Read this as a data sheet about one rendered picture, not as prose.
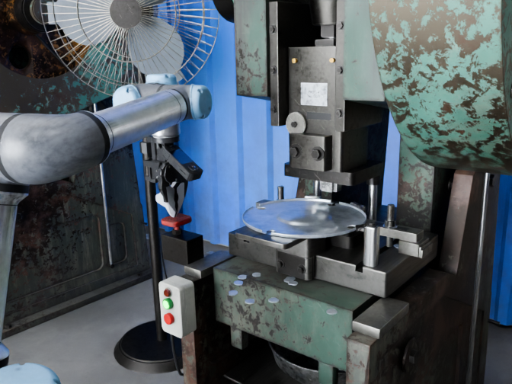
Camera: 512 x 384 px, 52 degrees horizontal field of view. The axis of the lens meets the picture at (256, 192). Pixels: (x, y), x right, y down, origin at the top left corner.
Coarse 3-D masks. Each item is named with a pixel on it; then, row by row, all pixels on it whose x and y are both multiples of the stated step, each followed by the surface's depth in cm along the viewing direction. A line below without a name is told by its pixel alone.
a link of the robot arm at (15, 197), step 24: (0, 120) 84; (0, 168) 83; (0, 192) 85; (24, 192) 89; (0, 216) 87; (0, 240) 87; (0, 264) 87; (0, 288) 88; (0, 312) 88; (0, 336) 89; (0, 360) 87
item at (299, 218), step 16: (256, 208) 133; (272, 208) 132; (288, 208) 132; (304, 208) 130; (320, 208) 131; (336, 208) 131; (352, 208) 131; (256, 224) 120; (272, 224) 120; (288, 224) 120; (304, 224) 119; (320, 224) 119; (336, 224) 119; (352, 224) 119
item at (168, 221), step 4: (168, 216) 138; (176, 216) 138; (180, 216) 138; (184, 216) 138; (188, 216) 138; (164, 220) 136; (168, 220) 136; (172, 220) 135; (176, 220) 136; (180, 220) 135; (184, 220) 136; (188, 220) 137; (164, 224) 136; (168, 224) 135; (172, 224) 134; (176, 224) 134; (180, 224) 135; (184, 224) 137; (176, 228) 138
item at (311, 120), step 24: (288, 48) 123; (312, 48) 118; (312, 72) 120; (312, 96) 121; (288, 120) 125; (312, 120) 122; (312, 144) 120; (336, 144) 120; (360, 144) 126; (312, 168) 122; (336, 168) 121
